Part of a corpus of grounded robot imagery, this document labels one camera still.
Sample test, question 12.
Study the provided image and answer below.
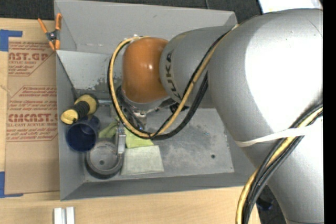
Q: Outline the grey metal bin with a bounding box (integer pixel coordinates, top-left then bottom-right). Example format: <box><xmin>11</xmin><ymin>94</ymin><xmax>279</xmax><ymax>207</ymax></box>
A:
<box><xmin>54</xmin><ymin>0</ymin><xmax>257</xmax><ymax>201</ymax></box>

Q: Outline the grey round bowl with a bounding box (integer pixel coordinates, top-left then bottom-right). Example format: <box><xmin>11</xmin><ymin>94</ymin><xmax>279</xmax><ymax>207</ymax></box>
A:
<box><xmin>84</xmin><ymin>140</ymin><xmax>124</xmax><ymax>180</ymax></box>

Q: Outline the light green cloth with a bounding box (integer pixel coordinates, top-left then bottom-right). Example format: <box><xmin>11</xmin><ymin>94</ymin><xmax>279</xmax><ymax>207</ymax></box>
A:
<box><xmin>98</xmin><ymin>116</ymin><xmax>155</xmax><ymax>150</ymax></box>

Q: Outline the dark blue cup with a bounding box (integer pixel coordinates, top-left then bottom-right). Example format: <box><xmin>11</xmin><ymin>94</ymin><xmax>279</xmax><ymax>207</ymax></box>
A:
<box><xmin>65</xmin><ymin>115</ymin><xmax>101</xmax><ymax>153</ymax></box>

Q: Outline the yellow and black tool handle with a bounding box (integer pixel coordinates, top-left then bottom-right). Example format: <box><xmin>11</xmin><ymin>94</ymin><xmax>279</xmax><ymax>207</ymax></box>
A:
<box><xmin>60</xmin><ymin>93</ymin><xmax>100</xmax><ymax>125</ymax></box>

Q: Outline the grey-green flat sponge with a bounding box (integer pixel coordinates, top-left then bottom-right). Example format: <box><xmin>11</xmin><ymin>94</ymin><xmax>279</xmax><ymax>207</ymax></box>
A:
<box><xmin>120</xmin><ymin>144</ymin><xmax>165</xmax><ymax>176</ymax></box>

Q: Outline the brown cardboard board, red print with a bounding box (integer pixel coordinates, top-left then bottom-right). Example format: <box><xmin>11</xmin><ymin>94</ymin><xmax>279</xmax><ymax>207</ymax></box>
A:
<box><xmin>0</xmin><ymin>17</ymin><xmax>61</xmax><ymax>199</ymax></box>

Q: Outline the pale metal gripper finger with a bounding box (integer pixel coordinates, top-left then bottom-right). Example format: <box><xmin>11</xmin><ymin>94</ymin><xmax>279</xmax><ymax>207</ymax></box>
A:
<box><xmin>115</xmin><ymin>126</ymin><xmax>127</xmax><ymax>155</ymax></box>

